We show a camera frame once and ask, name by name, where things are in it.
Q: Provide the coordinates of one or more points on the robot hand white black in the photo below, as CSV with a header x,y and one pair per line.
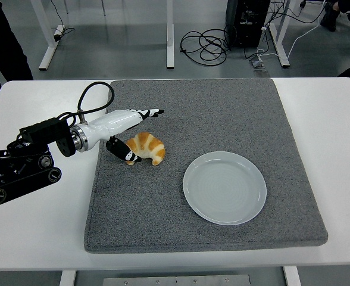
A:
x,y
112,123

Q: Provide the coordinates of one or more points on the croissant bread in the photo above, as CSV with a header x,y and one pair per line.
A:
x,y
151,147

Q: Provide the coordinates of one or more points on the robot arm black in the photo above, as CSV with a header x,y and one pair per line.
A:
x,y
44,129

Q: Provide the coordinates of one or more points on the pale blue round plate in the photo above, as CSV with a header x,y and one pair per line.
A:
x,y
224,187

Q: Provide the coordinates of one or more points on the grey metal plate with screws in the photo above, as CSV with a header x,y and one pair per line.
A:
x,y
175,280

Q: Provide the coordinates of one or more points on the grey fabric mat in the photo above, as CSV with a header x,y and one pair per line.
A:
x,y
193,104

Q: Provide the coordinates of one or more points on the white power strip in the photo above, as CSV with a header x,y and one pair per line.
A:
x,y
59,33

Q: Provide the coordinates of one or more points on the person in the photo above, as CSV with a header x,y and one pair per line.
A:
x,y
2,38

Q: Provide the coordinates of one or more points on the grey floor socket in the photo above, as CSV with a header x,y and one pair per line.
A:
x,y
256,64

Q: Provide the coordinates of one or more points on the white table leg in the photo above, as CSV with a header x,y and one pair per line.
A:
x,y
68,278
292,277

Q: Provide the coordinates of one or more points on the black computer tower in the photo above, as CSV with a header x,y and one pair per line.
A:
x,y
249,32

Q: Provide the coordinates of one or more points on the white desk leg frame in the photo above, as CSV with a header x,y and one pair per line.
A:
x,y
282,50
170,35
48,44

